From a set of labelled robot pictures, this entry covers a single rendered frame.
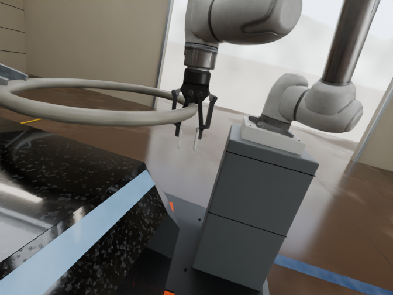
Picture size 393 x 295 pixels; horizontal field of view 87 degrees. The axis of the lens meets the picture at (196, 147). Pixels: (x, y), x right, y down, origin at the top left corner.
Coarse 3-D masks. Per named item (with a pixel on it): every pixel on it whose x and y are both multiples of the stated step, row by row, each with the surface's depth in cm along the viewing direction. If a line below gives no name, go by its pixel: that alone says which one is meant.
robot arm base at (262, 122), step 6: (252, 120) 107; (258, 120) 105; (264, 120) 102; (270, 120) 100; (276, 120) 99; (258, 126) 100; (264, 126) 100; (270, 126) 100; (276, 126) 99; (282, 126) 99; (288, 126) 101; (276, 132) 100; (282, 132) 99; (288, 132) 99
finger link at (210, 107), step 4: (212, 100) 60; (216, 100) 60; (212, 104) 60; (208, 108) 62; (212, 108) 60; (208, 112) 61; (212, 112) 61; (208, 116) 61; (208, 120) 62; (208, 124) 62; (208, 128) 63
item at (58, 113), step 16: (16, 80) 53; (32, 80) 58; (48, 80) 63; (64, 80) 67; (80, 80) 71; (96, 80) 75; (0, 96) 39; (16, 96) 38; (160, 96) 77; (16, 112) 38; (32, 112) 36; (48, 112) 36; (64, 112) 36; (80, 112) 36; (96, 112) 37; (112, 112) 38; (128, 112) 39; (144, 112) 41; (160, 112) 43; (176, 112) 46; (192, 112) 53
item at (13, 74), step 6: (0, 66) 53; (6, 66) 53; (0, 72) 53; (6, 72) 54; (12, 72) 54; (18, 72) 54; (0, 78) 45; (6, 78) 46; (12, 78) 54; (18, 78) 55; (24, 78) 55; (0, 84) 45; (6, 84) 46
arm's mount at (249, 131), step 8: (248, 120) 112; (248, 128) 96; (256, 128) 96; (248, 136) 97; (256, 136) 96; (264, 136) 96; (272, 136) 95; (280, 136) 94; (296, 136) 105; (264, 144) 97; (272, 144) 96; (280, 144) 95; (288, 144) 95; (296, 144) 94; (304, 144) 93; (296, 152) 95
